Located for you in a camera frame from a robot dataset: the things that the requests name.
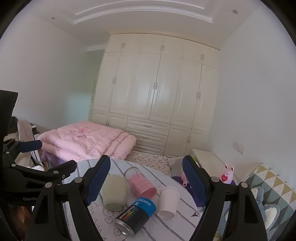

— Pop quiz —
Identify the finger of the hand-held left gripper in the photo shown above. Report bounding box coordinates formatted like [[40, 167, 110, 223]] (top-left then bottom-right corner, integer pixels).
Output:
[[2, 139, 43, 163], [10, 160, 77, 186]]

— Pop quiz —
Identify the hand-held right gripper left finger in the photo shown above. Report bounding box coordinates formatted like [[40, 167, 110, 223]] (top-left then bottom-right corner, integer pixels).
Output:
[[24, 154, 111, 241]]

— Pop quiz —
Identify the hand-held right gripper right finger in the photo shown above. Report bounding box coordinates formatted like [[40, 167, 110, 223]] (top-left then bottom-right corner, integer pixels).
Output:
[[182, 155, 267, 241]]

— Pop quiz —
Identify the frosted cream plastic cup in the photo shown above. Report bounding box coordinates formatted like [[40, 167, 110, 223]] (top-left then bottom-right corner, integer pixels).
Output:
[[102, 174, 127, 211]]

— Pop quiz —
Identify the white paper cup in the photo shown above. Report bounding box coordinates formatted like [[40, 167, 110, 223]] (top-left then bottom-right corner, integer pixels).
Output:
[[157, 187, 180, 219]]

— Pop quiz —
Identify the pink sleeved glass cup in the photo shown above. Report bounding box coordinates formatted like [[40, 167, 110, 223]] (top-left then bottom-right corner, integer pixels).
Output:
[[123, 166, 158, 199]]

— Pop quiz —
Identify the purple bed sheet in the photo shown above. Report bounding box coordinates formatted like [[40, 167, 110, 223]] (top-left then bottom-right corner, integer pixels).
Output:
[[41, 149, 69, 168]]

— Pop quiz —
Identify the pile of clothes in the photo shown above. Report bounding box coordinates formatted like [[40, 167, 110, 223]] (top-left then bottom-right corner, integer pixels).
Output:
[[6, 116, 38, 142]]

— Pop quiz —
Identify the grey cloth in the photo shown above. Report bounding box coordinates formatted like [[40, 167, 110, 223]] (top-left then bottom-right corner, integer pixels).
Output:
[[171, 159, 185, 176]]

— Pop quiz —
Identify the white bedside table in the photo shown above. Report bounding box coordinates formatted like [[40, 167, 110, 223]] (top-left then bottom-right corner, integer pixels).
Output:
[[191, 148, 262, 184]]

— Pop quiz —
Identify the pink bunny toy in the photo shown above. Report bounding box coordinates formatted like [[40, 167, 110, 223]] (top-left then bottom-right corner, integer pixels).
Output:
[[220, 165, 235, 185]]

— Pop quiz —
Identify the folded pink quilt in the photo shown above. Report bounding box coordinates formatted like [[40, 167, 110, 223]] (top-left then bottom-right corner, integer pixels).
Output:
[[37, 120, 137, 163]]

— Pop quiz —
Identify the heart print bed sheet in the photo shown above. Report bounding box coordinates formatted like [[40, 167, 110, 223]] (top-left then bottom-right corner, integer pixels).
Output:
[[126, 150, 184, 177]]

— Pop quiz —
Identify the black and blue can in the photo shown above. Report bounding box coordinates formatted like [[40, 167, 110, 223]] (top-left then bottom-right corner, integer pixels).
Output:
[[114, 197, 157, 236]]

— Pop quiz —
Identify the cream built-in wardrobe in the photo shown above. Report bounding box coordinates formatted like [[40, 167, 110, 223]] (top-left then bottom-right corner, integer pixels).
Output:
[[92, 33, 221, 158]]

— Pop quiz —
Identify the white wall socket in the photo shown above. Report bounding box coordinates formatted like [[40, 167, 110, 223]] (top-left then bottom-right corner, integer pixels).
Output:
[[233, 141, 245, 155]]

